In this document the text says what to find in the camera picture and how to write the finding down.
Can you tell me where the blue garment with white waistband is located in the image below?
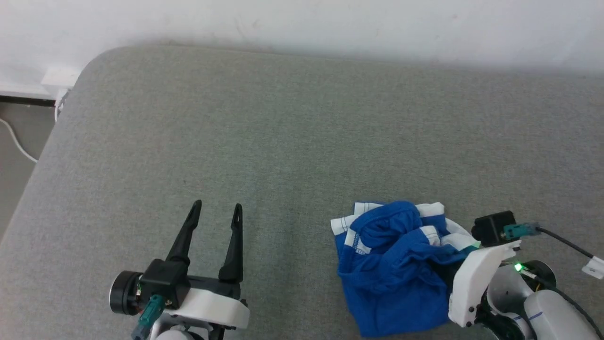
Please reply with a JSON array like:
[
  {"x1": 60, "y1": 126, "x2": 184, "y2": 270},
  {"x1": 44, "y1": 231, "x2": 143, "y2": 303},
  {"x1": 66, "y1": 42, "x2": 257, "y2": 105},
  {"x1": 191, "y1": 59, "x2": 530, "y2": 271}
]
[{"x1": 330, "y1": 201, "x2": 482, "y2": 338}]

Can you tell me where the white wall socket box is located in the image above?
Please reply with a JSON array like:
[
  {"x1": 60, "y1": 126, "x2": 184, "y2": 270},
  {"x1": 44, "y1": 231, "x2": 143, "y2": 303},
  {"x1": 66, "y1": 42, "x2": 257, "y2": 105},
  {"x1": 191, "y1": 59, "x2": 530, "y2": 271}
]
[{"x1": 42, "y1": 66, "x2": 82, "y2": 89}]

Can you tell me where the long white floor cable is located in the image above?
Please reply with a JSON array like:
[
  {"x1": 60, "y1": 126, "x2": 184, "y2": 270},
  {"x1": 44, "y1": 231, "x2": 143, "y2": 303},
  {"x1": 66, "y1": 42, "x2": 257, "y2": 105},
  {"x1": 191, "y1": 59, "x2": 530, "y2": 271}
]
[{"x1": 0, "y1": 118, "x2": 38, "y2": 163}]

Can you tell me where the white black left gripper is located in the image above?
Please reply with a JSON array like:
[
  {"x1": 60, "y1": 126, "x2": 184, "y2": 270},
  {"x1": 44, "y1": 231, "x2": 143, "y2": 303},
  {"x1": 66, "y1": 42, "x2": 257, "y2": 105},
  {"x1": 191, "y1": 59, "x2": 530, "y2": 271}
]
[{"x1": 165, "y1": 200, "x2": 250, "y2": 330}]

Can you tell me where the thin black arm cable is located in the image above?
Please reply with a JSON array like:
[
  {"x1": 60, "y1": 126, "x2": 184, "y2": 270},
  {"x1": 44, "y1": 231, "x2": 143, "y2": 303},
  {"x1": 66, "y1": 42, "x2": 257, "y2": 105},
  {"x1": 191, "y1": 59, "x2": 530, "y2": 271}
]
[{"x1": 519, "y1": 269, "x2": 604, "y2": 332}]

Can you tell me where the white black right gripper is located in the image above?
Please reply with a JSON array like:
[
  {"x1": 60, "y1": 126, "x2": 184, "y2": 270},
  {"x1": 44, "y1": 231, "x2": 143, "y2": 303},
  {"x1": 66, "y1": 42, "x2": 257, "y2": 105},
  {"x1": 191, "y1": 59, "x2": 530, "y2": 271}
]
[{"x1": 448, "y1": 241, "x2": 521, "y2": 327}]

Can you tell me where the white cable label tag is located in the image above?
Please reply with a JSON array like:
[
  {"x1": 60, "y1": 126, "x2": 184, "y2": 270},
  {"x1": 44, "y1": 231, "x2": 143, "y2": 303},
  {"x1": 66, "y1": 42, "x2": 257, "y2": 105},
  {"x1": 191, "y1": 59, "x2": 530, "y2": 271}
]
[{"x1": 581, "y1": 256, "x2": 604, "y2": 279}]

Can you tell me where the black baseboard strip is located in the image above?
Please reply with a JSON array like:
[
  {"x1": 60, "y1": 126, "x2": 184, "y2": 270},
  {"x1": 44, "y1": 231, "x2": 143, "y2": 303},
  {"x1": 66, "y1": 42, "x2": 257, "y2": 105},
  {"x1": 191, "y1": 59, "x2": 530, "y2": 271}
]
[{"x1": 0, "y1": 96, "x2": 56, "y2": 107}]

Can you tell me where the black cable with teal plug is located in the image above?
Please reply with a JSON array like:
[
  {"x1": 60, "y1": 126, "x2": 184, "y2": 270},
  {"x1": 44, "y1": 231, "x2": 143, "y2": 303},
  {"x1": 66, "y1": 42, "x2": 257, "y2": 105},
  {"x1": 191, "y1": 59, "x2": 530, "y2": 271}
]
[
  {"x1": 131, "y1": 294, "x2": 166, "y2": 340},
  {"x1": 503, "y1": 222, "x2": 604, "y2": 265}
]

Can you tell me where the grey fabric sofa seat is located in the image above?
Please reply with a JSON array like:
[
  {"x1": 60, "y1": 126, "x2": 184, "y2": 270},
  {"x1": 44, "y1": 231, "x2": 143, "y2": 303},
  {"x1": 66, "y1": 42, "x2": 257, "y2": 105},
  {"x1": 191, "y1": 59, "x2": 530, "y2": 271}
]
[{"x1": 0, "y1": 45, "x2": 604, "y2": 340}]

